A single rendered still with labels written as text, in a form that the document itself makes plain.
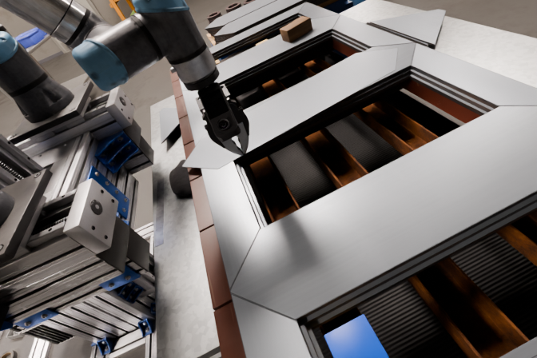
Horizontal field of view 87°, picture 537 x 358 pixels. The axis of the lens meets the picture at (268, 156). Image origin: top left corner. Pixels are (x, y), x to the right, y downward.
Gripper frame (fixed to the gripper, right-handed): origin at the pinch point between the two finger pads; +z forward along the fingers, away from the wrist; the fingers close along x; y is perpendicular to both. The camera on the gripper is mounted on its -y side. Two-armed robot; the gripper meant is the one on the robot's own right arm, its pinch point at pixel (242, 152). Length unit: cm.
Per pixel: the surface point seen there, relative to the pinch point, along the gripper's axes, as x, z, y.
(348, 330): -2.1, 1.8, -40.9
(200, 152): 11.0, 5.9, 16.6
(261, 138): -6.0, 6.2, 9.3
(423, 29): -77, 13, 31
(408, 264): -15.3, 7.3, -35.8
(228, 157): 4.3, 6.0, 8.7
